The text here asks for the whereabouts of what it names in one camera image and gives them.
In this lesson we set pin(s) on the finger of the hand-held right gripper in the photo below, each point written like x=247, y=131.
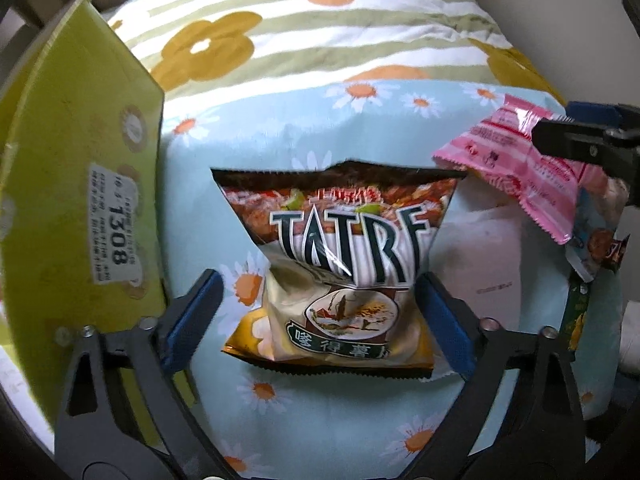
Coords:
x=592, y=111
x=565, y=140

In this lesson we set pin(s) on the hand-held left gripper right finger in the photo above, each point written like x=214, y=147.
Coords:
x=447, y=325

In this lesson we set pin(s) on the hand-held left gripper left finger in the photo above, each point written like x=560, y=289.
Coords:
x=192, y=320

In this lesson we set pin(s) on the pink snack packet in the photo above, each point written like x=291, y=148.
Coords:
x=500, y=160

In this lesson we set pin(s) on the brown gold chip bag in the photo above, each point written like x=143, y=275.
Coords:
x=345, y=260

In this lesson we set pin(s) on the green cardboard box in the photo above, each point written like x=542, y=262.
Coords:
x=75, y=160

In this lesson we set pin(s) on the white snack packet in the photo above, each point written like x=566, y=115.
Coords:
x=495, y=260

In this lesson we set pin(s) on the blue cookie packet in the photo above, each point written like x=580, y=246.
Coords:
x=597, y=242

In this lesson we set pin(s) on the dark green yellow packet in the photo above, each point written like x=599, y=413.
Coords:
x=575, y=320

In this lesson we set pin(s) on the daisy print blue tablecloth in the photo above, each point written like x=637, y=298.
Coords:
x=310, y=125

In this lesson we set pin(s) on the floral striped blanket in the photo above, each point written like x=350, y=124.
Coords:
x=300, y=35

